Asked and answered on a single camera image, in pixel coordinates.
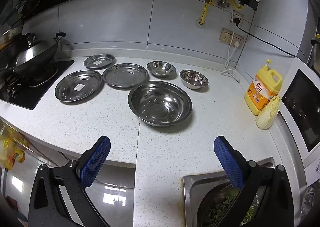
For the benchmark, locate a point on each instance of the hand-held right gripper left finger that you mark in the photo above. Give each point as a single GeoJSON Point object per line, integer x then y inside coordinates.
{"type": "Point", "coordinates": [96, 162]}

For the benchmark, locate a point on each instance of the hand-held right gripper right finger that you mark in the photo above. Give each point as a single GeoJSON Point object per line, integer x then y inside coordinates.
{"type": "Point", "coordinates": [228, 162]}

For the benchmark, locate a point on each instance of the medium steel plate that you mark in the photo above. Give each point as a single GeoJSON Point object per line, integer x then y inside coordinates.
{"type": "Point", "coordinates": [78, 89]}

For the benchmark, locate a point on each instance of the large steel bowl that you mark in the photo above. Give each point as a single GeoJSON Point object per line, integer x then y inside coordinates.
{"type": "Point", "coordinates": [160, 103]}

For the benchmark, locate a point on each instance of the small deep steel bowl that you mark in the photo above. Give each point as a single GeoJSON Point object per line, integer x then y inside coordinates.
{"type": "Point", "coordinates": [194, 79]}

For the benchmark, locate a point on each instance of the large steel plate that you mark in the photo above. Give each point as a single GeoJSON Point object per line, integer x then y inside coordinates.
{"type": "Point", "coordinates": [125, 75]}

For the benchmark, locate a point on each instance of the small steel plate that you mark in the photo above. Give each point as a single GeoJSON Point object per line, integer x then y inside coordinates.
{"type": "Point", "coordinates": [99, 61]}

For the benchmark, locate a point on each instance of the small flared steel bowl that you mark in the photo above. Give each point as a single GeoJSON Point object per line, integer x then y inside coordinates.
{"type": "Point", "coordinates": [161, 68]}

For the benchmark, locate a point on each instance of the glossy base cabinet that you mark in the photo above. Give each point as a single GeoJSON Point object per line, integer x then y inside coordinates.
{"type": "Point", "coordinates": [112, 192]}

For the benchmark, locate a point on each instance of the steel sink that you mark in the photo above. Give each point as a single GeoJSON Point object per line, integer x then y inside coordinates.
{"type": "Point", "coordinates": [192, 184]}

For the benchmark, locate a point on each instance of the steel basin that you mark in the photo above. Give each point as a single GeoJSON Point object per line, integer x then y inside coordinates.
{"type": "Point", "coordinates": [207, 199]}

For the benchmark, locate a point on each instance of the green leafy vegetables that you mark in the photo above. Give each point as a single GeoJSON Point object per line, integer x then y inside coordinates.
{"type": "Point", "coordinates": [217, 213]}

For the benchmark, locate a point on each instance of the napa cabbage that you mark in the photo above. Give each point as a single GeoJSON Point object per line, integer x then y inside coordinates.
{"type": "Point", "coordinates": [267, 114]}

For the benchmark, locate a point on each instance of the yellow detergent bottle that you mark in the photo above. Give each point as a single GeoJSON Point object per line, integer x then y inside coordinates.
{"type": "Point", "coordinates": [260, 92]}

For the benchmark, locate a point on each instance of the yellow plastic bag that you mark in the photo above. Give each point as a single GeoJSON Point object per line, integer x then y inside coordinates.
{"type": "Point", "coordinates": [10, 152]}

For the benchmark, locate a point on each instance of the white microwave oven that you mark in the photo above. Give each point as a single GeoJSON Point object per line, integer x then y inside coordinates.
{"type": "Point", "coordinates": [300, 107]}

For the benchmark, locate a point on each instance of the black gas stove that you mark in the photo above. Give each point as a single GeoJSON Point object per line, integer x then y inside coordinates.
{"type": "Point", "coordinates": [25, 99]}

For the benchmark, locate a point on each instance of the black wok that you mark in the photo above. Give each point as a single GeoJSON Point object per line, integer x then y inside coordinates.
{"type": "Point", "coordinates": [51, 52]}

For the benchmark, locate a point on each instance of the steel wok lid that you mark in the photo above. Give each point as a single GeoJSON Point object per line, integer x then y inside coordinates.
{"type": "Point", "coordinates": [32, 53]}

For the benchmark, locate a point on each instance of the metal vessel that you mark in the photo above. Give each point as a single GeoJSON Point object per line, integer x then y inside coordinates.
{"type": "Point", "coordinates": [317, 52]}

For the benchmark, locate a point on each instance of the steel cooking pot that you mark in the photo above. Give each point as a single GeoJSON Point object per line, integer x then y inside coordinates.
{"type": "Point", "coordinates": [5, 42]}

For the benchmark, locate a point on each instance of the double wall socket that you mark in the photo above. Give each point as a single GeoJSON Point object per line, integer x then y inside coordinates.
{"type": "Point", "coordinates": [226, 35]}

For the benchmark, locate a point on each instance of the single wall socket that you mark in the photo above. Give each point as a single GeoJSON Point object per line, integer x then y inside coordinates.
{"type": "Point", "coordinates": [236, 14]}

